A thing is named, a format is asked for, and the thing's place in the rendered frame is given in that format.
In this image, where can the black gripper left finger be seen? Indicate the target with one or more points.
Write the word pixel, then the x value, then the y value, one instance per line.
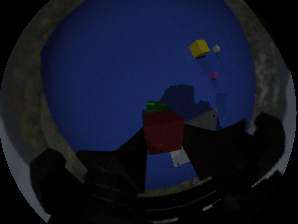
pixel 128 161

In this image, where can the yellow cube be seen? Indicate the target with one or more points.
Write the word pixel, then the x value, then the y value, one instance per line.
pixel 199 48

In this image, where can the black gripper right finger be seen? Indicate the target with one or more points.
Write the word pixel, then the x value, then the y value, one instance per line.
pixel 205 147

